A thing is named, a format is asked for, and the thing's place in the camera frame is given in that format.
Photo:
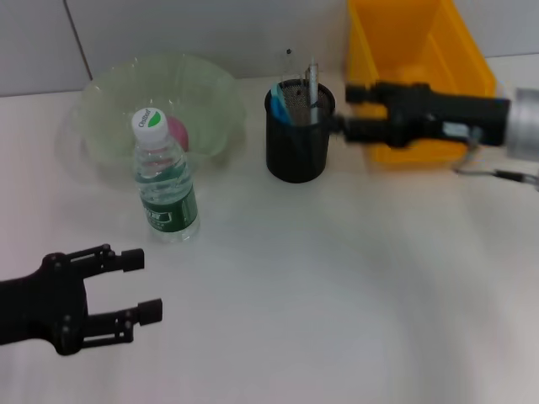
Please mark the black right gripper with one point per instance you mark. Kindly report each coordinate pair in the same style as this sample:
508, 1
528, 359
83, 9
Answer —
446, 118

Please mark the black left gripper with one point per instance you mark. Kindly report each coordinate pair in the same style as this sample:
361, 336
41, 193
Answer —
42, 307

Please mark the silver white pen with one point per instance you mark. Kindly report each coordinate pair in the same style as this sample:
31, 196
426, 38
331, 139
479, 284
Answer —
313, 92

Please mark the blue and teal scissors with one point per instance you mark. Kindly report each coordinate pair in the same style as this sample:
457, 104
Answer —
280, 107

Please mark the clear green-label water bottle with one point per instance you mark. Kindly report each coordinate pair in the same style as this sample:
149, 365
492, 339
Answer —
168, 202

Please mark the clear plastic ruler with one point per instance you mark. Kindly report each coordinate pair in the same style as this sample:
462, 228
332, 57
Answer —
288, 67

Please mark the pink peach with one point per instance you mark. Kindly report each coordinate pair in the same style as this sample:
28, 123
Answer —
179, 130

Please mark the black mesh pen holder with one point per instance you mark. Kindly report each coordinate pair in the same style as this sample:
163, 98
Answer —
295, 147

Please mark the translucent green fruit bowl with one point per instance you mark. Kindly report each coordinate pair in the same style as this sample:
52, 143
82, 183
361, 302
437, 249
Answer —
202, 97

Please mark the yellow plastic bin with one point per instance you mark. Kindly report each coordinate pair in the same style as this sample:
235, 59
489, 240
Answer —
412, 42

